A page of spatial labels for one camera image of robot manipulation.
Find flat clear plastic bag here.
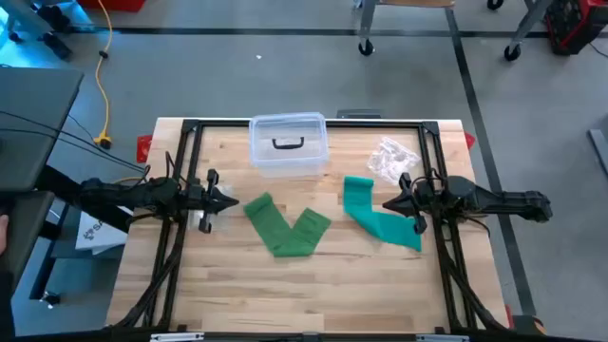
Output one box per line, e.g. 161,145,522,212
187,183,238,232

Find dark green elastic bandage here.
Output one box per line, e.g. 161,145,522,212
242,191,333,258

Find dark grey desk top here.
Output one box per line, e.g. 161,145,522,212
0,66,86,194
0,189,56,291

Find thin black cable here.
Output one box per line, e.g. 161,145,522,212
0,126,146,174
0,109,146,170

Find red plastic bin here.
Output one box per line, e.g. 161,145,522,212
75,0,147,13

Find red and black crate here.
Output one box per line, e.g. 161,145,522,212
543,0,608,57

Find teal elastic bandage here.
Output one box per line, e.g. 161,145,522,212
342,175,423,253

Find grey metal bracket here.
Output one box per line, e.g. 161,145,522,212
335,108,383,120

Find grey metal bar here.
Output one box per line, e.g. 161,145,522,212
587,127,608,180

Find silver edge bracket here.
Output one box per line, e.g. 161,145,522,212
415,333,471,342
149,332,205,342

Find person's hand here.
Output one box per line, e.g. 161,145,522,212
0,213,10,257

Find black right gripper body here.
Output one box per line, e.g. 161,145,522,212
400,171,446,236

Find person's forearm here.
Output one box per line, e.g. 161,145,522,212
0,254,15,341

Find small black caster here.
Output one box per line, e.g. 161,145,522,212
40,290,63,309

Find black desk support beam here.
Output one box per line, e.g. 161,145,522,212
35,164,134,234

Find grey cart leg with caster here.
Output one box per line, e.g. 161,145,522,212
356,0,380,58
503,0,555,63

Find white printed cardboard sign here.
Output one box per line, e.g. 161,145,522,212
74,208,130,257

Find black box handle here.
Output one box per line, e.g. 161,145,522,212
271,136,306,151

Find clear plastic storage box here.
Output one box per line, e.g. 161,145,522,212
248,111,331,180

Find black office chair base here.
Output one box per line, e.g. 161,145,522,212
7,0,75,62

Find crumpled clear plastic bag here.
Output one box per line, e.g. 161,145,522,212
366,136,423,186

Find yellow extension cable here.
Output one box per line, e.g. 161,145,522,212
93,0,115,151

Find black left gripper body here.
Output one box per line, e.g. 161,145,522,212
182,169,220,235

